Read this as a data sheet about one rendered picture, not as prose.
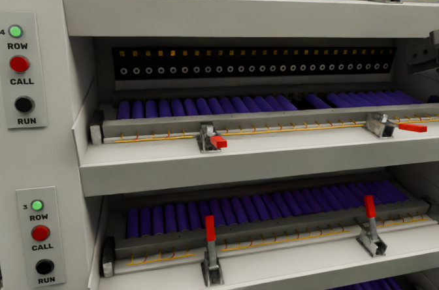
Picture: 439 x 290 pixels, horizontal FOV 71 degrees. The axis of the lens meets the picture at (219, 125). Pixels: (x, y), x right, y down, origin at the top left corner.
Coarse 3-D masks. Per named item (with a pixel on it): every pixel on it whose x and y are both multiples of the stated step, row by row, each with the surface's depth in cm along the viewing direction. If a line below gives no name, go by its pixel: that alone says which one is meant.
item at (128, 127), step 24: (120, 120) 42; (144, 120) 42; (168, 120) 42; (192, 120) 43; (216, 120) 44; (240, 120) 44; (264, 120) 45; (288, 120) 46; (312, 120) 47; (336, 120) 48; (360, 120) 49; (432, 120) 51
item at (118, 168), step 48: (96, 96) 49; (432, 96) 56; (96, 144) 40; (144, 144) 41; (192, 144) 42; (240, 144) 42; (288, 144) 43; (336, 144) 44; (384, 144) 45; (432, 144) 48; (96, 192) 38
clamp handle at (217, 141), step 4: (208, 128) 40; (212, 128) 40; (208, 132) 40; (212, 132) 40; (208, 136) 38; (212, 136) 38; (216, 136) 37; (212, 140) 36; (216, 140) 34; (220, 140) 34; (224, 140) 34; (216, 144) 34; (220, 144) 34; (224, 144) 34
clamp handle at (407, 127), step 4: (384, 116) 45; (388, 116) 46; (380, 120) 46; (384, 120) 46; (384, 124) 45; (388, 124) 45; (392, 124) 44; (396, 124) 43; (400, 124) 42; (404, 124) 42; (408, 124) 42; (412, 124) 41; (400, 128) 42; (404, 128) 42; (408, 128) 41; (412, 128) 40; (416, 128) 40; (420, 128) 39; (424, 128) 39; (420, 132) 39; (424, 132) 40
